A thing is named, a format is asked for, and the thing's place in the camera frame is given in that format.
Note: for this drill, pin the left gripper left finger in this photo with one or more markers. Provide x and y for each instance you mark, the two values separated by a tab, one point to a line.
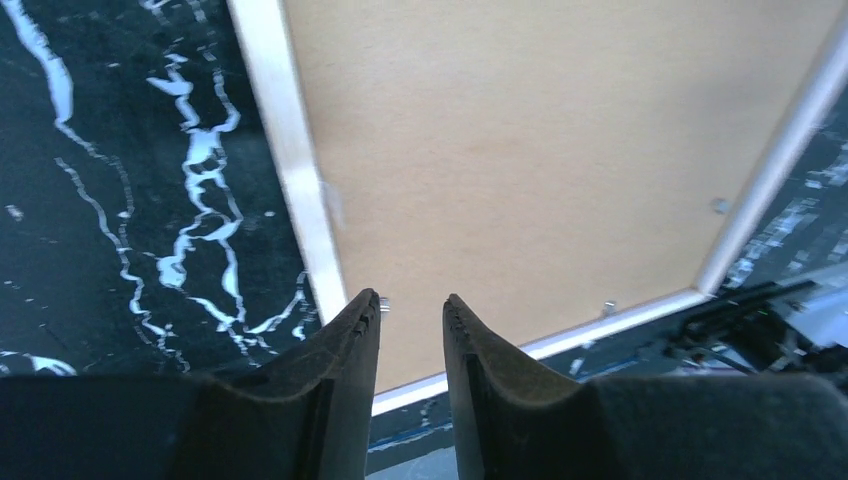
304	415

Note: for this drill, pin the white wooden photo frame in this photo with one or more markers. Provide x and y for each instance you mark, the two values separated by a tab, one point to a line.
571	169

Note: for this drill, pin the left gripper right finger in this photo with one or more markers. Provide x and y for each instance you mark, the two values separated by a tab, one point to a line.
514	418

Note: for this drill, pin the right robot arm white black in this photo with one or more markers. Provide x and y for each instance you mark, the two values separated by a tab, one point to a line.
748	330

